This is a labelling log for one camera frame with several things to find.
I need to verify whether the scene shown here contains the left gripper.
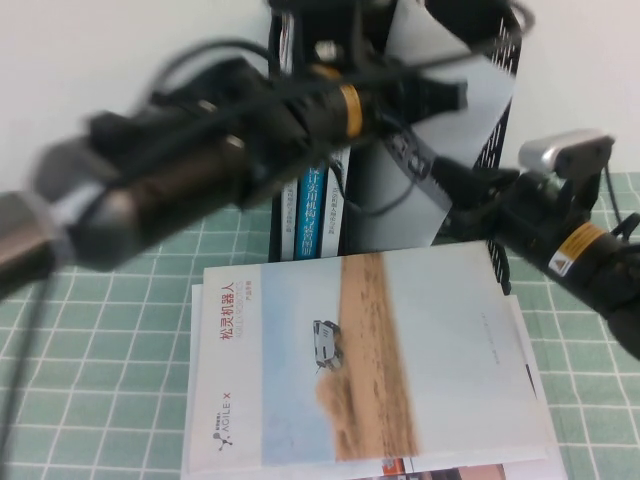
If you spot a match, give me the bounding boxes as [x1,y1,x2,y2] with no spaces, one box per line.
[367,73,469,137]

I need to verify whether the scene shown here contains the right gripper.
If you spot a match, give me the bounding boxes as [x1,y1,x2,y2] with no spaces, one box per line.
[432,157,592,262]

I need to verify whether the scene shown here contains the AgileX robot brochure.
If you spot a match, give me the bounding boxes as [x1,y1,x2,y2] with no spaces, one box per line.
[344,0,516,259]
[184,241,550,475]

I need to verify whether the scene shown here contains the blue spine book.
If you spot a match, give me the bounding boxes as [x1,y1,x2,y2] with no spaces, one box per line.
[294,159,329,261]

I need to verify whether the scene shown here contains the thin white book orange band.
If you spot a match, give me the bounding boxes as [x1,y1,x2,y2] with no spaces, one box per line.
[279,12,301,262]

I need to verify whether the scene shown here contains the black mesh book holder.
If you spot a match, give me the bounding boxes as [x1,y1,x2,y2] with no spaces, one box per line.
[267,0,526,296]

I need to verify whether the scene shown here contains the brochure with orange print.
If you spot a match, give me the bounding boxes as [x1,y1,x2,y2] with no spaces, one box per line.
[359,457,506,480]

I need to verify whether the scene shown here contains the white paper brochure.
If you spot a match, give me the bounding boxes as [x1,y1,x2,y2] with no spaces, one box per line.
[182,283,571,480]

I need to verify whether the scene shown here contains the green checked tablecloth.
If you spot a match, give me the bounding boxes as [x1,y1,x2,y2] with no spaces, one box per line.
[0,172,640,480]

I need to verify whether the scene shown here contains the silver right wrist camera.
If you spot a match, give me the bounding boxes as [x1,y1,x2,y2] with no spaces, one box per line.
[518,128,617,181]

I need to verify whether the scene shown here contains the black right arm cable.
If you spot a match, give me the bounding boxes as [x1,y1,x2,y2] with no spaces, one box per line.
[602,164,640,236]

